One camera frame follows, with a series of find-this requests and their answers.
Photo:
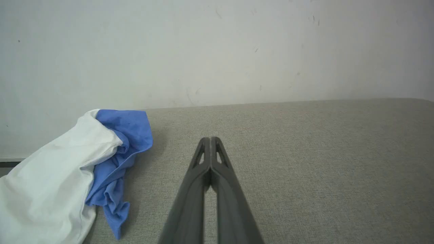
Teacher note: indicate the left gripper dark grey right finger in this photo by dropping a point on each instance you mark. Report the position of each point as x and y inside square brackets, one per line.
[234, 210]

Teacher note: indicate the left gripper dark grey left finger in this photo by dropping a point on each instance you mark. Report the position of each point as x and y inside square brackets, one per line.
[190, 203]

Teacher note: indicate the grey fabric sofa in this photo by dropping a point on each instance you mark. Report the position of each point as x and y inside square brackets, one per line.
[305, 169]

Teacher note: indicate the white wall baseboard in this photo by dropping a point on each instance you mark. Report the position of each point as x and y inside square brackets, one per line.
[10, 160]

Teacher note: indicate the blue and white t-shirt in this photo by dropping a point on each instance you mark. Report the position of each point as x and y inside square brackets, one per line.
[51, 176]

